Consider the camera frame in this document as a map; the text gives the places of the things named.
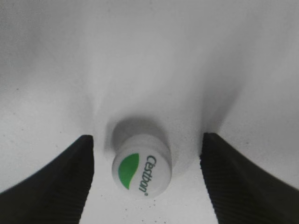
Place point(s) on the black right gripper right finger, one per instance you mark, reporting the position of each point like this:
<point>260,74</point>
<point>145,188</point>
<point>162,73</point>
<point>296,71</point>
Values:
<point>240,191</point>

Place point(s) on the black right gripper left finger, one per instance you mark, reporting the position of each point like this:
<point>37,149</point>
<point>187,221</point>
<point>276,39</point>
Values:
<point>57,193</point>

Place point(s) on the white green bottle cap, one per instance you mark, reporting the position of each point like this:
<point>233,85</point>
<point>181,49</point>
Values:
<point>142,167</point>

